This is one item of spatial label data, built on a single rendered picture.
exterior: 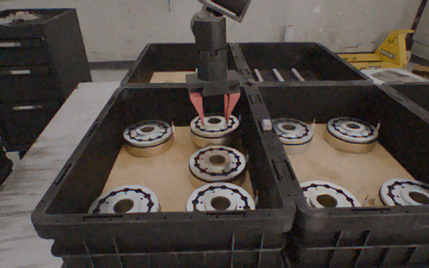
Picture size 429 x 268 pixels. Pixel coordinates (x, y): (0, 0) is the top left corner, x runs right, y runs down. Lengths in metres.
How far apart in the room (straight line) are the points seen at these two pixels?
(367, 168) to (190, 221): 0.40
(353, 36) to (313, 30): 0.59
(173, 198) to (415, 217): 0.33
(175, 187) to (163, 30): 3.34
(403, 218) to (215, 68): 0.35
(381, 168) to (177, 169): 0.39
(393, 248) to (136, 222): 0.32
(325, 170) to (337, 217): 0.24
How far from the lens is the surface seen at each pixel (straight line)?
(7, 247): 0.71
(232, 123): 0.60
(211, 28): 0.51
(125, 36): 3.83
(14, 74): 1.96
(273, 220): 0.33
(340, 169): 0.60
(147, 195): 0.46
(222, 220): 0.32
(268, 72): 1.07
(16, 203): 0.80
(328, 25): 4.26
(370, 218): 0.37
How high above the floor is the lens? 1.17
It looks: 31 degrees down
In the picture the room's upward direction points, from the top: straight up
